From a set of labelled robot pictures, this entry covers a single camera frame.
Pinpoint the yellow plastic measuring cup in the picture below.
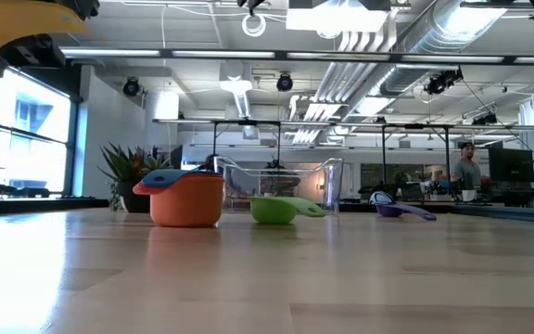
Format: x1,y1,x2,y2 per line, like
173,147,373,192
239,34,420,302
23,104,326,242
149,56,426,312
0,0,90,99

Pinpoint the blue plastic measuring cup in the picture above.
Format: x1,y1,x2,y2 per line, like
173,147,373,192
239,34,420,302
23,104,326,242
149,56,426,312
140,168,224,189

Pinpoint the red plastic measuring cup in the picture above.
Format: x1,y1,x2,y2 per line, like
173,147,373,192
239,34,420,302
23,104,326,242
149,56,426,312
132,178,226,229

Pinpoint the green plastic measuring cup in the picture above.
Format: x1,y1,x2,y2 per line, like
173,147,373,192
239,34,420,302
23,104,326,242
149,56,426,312
248,195,329,226

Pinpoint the small purple measuring cup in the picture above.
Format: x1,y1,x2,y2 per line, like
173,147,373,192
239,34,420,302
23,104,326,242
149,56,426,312
369,190,439,222

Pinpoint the clear plastic basket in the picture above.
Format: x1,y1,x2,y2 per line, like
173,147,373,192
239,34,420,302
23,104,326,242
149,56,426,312
212,155,345,217

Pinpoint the large bright window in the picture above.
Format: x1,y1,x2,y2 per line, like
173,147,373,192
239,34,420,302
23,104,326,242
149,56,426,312
0,64,73,196

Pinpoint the black round ceiling speaker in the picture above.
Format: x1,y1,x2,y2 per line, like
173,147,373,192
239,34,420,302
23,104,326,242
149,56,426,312
122,77,141,97
275,72,295,93

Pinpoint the overhead LED light bar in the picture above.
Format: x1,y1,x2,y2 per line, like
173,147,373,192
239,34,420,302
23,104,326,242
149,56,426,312
60,45,534,66

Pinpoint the potted succulent plant black pot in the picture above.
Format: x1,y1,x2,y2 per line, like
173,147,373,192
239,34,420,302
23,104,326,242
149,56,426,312
96,141,174,214

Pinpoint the white ceiling light panel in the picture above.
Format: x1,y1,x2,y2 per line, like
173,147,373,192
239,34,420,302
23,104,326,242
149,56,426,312
285,0,391,34

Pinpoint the person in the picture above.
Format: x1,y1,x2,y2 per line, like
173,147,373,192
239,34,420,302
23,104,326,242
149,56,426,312
450,140,483,191

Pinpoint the black computer monitor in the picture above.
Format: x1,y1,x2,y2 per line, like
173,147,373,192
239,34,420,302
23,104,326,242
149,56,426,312
488,147,534,184

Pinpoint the blue grey mat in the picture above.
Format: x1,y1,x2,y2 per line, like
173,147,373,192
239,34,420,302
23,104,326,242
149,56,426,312
450,203,534,226

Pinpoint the white coiled cable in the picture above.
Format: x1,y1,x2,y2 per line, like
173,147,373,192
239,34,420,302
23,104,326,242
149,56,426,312
241,12,267,38

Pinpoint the white ceiling air duct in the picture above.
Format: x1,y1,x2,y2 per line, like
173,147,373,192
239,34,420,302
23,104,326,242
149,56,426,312
218,59,255,120

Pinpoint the black metal station frame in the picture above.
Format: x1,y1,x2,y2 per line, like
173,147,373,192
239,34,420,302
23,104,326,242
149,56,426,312
210,119,283,166
380,122,452,183

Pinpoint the black ceiling-mounted camera rig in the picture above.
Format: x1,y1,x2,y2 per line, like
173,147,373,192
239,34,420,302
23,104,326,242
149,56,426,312
423,67,464,96
470,112,499,127

